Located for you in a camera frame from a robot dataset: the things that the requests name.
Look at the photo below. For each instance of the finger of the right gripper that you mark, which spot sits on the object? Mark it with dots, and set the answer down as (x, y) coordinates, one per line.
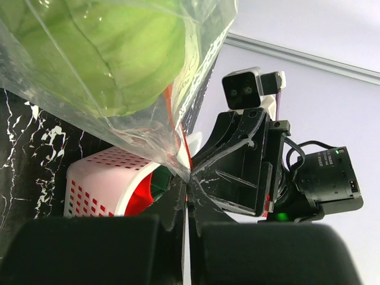
(227, 123)
(232, 181)

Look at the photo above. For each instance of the clear zip top bag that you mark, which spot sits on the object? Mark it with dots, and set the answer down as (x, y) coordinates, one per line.
(153, 133)

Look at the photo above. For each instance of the dark green cloth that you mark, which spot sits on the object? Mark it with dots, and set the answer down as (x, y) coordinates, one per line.
(159, 182)

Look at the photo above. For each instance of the green fake cabbage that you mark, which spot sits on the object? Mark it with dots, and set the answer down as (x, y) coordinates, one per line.
(110, 58)

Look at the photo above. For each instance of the red cloth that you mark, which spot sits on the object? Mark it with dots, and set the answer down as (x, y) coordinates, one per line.
(141, 198)

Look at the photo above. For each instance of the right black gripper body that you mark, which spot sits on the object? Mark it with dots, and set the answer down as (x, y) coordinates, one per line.
(271, 170)

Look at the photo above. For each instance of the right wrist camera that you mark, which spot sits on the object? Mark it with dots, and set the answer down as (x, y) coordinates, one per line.
(251, 87)

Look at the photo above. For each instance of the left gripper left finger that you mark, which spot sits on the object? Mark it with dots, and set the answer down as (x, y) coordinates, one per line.
(142, 249)

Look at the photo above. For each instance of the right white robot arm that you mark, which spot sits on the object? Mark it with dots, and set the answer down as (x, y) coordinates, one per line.
(313, 184)

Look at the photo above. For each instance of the white basket with cloths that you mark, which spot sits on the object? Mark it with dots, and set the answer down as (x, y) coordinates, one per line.
(102, 184)

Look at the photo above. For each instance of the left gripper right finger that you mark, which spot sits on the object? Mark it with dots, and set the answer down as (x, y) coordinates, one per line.
(223, 251)

